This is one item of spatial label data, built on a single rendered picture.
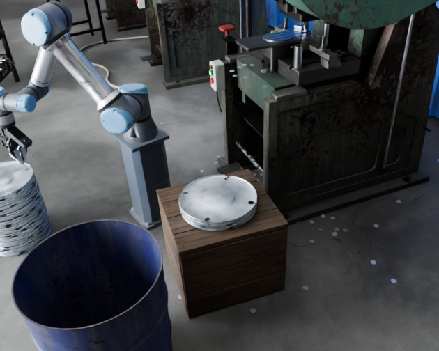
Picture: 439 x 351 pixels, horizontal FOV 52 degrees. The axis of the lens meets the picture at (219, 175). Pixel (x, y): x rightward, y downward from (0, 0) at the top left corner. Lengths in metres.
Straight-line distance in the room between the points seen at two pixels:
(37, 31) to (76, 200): 1.01
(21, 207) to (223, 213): 0.93
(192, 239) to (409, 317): 0.85
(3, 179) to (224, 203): 1.01
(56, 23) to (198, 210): 0.84
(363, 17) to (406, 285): 1.04
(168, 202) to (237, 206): 0.28
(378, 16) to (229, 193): 0.80
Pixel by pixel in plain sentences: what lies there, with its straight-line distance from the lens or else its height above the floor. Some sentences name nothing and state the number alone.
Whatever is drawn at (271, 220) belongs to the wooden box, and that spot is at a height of 0.35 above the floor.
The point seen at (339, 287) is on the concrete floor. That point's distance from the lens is 1.89.
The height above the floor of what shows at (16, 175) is 0.32.
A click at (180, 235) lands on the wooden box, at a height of 0.35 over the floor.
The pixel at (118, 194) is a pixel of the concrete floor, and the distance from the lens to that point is 2.43.
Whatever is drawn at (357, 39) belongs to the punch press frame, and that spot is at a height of 0.77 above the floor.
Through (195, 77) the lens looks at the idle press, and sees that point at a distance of 3.65.
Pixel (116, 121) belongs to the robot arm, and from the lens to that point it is 1.76.
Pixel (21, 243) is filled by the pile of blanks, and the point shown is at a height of 0.06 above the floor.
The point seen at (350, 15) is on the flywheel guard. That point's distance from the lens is 1.61.
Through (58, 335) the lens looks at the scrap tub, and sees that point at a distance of 1.26.
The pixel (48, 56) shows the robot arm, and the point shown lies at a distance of 1.99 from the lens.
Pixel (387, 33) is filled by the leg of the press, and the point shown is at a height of 0.80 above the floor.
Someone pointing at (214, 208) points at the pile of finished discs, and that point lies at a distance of 1.62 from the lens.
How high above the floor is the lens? 1.40
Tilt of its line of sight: 35 degrees down
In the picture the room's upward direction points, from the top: 4 degrees counter-clockwise
